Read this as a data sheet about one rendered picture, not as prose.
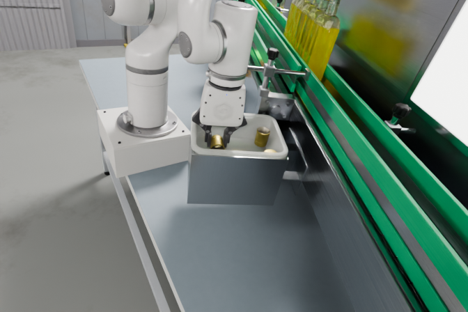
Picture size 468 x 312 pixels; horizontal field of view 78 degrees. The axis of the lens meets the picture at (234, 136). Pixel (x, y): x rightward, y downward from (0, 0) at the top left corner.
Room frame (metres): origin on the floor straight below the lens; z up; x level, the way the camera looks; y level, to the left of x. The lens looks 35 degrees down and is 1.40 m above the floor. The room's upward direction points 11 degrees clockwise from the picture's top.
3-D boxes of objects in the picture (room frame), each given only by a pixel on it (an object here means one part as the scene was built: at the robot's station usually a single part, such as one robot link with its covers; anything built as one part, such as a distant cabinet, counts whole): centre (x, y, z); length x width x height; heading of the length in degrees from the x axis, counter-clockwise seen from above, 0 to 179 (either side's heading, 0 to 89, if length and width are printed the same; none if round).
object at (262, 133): (0.65, -0.07, 0.96); 0.04 x 0.04 x 0.04
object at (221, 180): (0.59, -0.03, 0.92); 0.27 x 0.17 x 0.15; 103
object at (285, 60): (1.62, 0.05, 1.09); 1.75 x 0.01 x 0.08; 13
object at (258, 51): (1.60, 0.13, 1.09); 1.75 x 0.01 x 0.08; 13
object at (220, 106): (0.60, 0.04, 1.08); 0.10 x 0.07 x 0.11; 103
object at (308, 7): (0.94, -0.16, 1.16); 0.06 x 0.06 x 0.21; 12
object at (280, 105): (0.72, -0.10, 1.02); 0.09 x 0.04 x 0.07; 103
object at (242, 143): (0.58, -0.01, 0.97); 0.22 x 0.17 x 0.09; 103
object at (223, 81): (0.60, 0.04, 1.14); 0.09 x 0.08 x 0.03; 103
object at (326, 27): (0.82, -0.19, 1.16); 0.06 x 0.06 x 0.21; 14
